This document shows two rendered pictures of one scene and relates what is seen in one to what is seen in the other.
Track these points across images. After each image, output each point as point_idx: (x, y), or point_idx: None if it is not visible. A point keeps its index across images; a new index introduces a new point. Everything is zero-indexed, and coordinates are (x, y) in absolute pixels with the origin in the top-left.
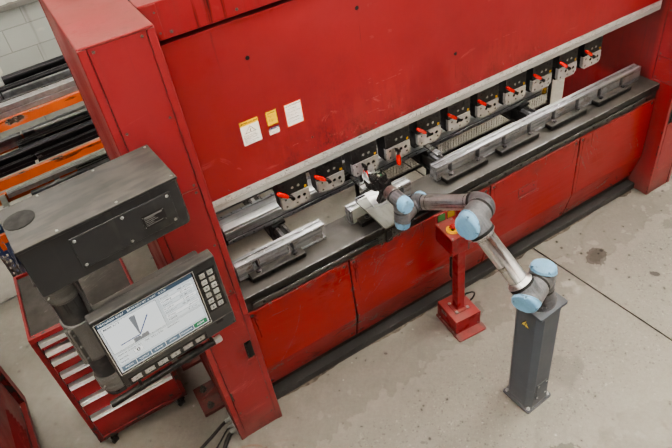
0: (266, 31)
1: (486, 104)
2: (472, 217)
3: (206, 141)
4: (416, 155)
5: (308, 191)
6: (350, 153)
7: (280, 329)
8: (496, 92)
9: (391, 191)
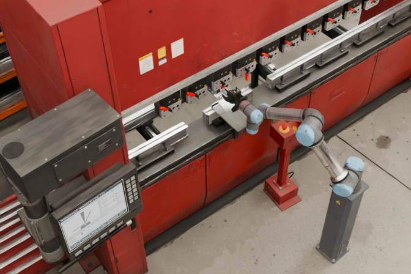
0: None
1: (313, 32)
2: (309, 130)
3: (114, 73)
4: None
5: (180, 103)
6: (213, 74)
7: (151, 207)
8: (320, 22)
9: (246, 106)
